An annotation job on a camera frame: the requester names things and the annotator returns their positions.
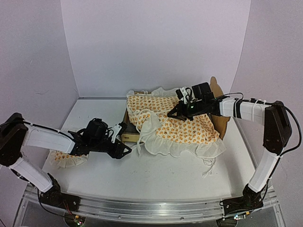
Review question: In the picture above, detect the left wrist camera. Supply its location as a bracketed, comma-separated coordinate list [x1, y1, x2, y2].
[110, 122, 127, 143]

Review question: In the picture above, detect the wooden pet bed frame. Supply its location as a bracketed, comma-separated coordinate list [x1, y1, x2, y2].
[121, 77, 230, 142]

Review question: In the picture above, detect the small duck print pillow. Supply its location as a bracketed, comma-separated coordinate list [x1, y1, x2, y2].
[49, 149, 89, 168]

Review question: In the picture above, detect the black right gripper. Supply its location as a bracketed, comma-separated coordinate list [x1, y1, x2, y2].
[168, 100, 205, 121]

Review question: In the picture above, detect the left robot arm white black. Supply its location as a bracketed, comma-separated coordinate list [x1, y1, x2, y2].
[0, 113, 132, 207]

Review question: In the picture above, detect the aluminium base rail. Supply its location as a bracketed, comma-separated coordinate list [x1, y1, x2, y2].
[13, 185, 285, 227]

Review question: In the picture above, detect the grey bed mat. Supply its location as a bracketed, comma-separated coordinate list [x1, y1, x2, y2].
[125, 119, 138, 134]

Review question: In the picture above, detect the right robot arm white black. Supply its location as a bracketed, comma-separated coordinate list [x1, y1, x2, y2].
[167, 82, 303, 210]

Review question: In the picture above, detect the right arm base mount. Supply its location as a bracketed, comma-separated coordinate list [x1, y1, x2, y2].
[219, 184, 266, 217]

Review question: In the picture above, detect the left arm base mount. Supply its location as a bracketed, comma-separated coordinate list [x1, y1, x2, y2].
[38, 173, 80, 211]

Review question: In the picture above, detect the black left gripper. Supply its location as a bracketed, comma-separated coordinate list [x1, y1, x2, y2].
[90, 137, 132, 159]

